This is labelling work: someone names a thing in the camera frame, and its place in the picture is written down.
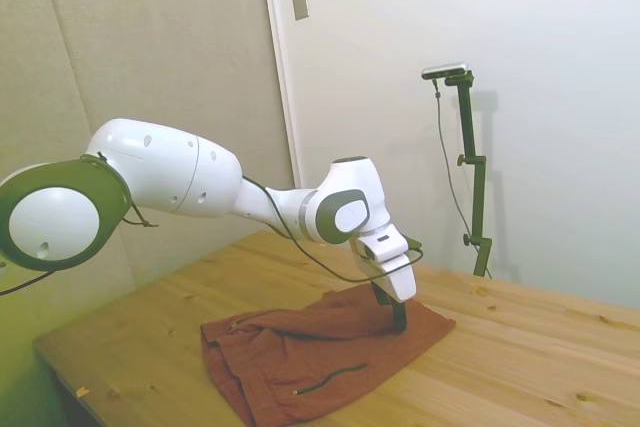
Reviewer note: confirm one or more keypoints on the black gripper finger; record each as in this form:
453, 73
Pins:
400, 317
381, 296

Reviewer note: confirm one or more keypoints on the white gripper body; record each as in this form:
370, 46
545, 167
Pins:
400, 279

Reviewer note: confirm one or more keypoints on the rust brown shorts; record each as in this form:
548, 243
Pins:
325, 357

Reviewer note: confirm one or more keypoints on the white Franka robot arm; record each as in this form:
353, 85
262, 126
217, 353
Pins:
165, 172

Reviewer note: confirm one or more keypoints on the small tan tape scrap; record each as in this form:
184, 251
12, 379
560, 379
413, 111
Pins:
81, 390

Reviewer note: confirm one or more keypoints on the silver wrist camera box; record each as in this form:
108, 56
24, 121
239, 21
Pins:
372, 252

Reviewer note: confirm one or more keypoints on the dark jointed camera stand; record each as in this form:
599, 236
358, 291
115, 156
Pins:
472, 147

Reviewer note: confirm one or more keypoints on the grey exterior camera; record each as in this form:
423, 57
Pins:
445, 70

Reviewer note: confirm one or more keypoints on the white door frame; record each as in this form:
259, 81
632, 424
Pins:
280, 72

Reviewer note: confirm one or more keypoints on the grey wall plate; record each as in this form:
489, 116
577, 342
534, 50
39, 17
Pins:
300, 2

